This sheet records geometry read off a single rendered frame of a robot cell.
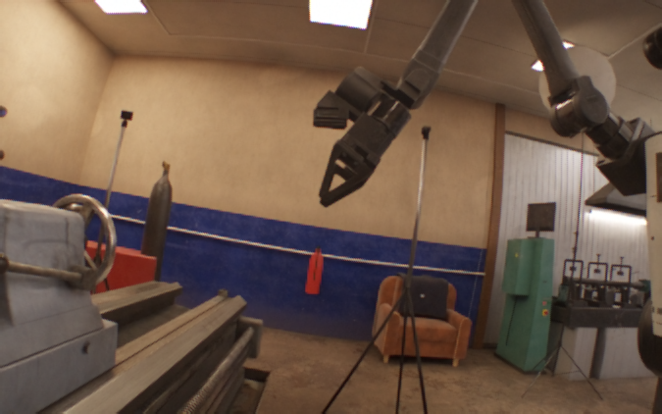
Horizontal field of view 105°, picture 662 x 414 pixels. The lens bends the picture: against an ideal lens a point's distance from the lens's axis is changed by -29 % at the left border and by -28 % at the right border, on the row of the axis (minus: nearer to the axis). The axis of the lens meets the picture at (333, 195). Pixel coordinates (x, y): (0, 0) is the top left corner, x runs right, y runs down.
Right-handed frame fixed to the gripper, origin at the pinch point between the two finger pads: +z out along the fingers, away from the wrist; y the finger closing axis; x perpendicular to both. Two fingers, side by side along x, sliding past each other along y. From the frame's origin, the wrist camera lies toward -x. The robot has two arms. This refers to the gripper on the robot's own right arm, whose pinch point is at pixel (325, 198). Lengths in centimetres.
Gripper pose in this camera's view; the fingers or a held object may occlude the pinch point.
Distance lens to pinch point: 54.9
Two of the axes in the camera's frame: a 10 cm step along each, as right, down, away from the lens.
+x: 7.8, 6.2, -0.6
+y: 0.2, -1.3, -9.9
